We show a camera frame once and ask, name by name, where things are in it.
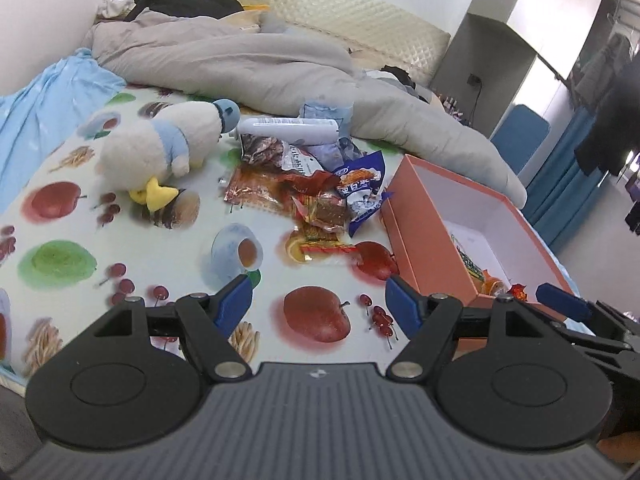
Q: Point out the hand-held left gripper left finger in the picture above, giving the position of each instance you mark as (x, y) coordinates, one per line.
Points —
(235, 302)

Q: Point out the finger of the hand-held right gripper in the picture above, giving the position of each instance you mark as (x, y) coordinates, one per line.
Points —
(562, 302)

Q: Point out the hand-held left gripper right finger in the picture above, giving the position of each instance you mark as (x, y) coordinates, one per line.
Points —
(402, 307)

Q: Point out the shiny red snack packet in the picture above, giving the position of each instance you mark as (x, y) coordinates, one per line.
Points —
(517, 291)

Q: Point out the green label snack packet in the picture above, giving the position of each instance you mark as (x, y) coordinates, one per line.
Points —
(470, 260)

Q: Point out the orange cardboard box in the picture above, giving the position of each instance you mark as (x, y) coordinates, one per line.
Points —
(435, 220)

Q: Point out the small yellow red snack packet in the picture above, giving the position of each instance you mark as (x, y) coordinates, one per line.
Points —
(327, 246)

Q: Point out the orange clear snack packet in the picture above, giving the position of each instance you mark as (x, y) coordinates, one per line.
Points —
(255, 190)

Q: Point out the blue and white snack packet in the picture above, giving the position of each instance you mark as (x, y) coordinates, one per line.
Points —
(365, 185)

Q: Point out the dark red snack packet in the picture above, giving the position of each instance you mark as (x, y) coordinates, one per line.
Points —
(315, 181)

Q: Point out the dark brown patterned snack packet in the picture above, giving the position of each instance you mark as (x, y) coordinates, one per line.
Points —
(270, 152)

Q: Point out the person's right hand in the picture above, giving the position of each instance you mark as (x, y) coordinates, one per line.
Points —
(622, 450)

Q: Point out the fruit print bed sheet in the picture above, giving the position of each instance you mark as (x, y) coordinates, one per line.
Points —
(165, 260)

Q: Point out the blue curtain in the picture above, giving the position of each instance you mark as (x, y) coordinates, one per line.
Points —
(565, 185)

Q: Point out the white and blue plush penguin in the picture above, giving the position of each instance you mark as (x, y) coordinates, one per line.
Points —
(165, 145)

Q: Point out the blue chair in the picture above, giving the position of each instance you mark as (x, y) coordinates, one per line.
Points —
(520, 135)

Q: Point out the white spray can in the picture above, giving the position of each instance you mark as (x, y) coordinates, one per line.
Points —
(290, 130)

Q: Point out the hanging dark clothes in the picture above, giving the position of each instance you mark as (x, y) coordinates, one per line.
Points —
(615, 110)

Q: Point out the group of small cosmetic bottles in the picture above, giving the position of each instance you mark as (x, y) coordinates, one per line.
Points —
(451, 107)

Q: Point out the light blue crinkled packet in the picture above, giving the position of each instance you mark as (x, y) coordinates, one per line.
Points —
(325, 115)

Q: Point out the black garment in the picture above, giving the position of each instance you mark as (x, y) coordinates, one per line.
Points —
(397, 77)

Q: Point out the grey duvet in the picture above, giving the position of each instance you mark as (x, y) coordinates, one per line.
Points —
(300, 70)

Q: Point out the white shelf unit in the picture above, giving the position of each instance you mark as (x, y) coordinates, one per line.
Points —
(500, 35)

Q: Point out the light blue star bedsheet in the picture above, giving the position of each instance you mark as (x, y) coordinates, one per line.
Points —
(40, 100)

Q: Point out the black clothes pile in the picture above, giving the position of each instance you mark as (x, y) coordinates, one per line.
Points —
(190, 2)

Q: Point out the cream quilted headboard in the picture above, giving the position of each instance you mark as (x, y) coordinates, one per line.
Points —
(325, 5)

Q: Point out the crumpled white cloth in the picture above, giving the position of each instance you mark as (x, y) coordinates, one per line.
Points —
(115, 7)

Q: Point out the wall socket with plug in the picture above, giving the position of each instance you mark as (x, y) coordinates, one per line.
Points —
(474, 80)

